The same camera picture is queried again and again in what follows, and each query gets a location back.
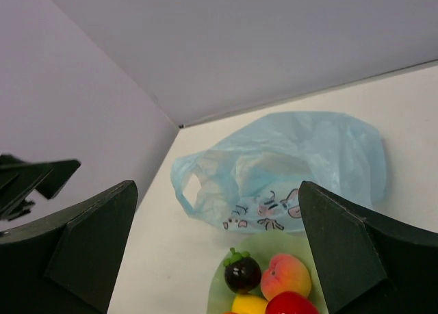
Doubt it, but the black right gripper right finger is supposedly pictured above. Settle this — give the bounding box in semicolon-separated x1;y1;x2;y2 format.
298;181;437;314

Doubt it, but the yellow fake fruit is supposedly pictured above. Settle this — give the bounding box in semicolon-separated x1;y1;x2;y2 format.
231;294;268;314

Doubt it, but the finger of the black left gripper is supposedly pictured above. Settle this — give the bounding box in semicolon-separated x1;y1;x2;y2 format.
1;155;53;221
36;159;81;200

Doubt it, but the blue printed plastic bag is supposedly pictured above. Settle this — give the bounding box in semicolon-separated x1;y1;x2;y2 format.
170;112;387;233

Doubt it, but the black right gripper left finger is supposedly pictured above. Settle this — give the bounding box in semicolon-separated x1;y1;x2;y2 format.
1;181;138;313

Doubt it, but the red green fake fruit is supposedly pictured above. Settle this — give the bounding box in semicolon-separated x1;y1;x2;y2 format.
223;248;262;294

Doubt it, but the orange fake fruit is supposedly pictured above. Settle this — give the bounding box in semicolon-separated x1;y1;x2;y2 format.
260;253;312;301

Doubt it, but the red fake apple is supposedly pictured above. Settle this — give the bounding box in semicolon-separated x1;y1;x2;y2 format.
265;291;320;314

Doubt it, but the green scalloped glass bowl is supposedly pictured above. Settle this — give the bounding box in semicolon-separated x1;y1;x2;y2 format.
205;230;328;314

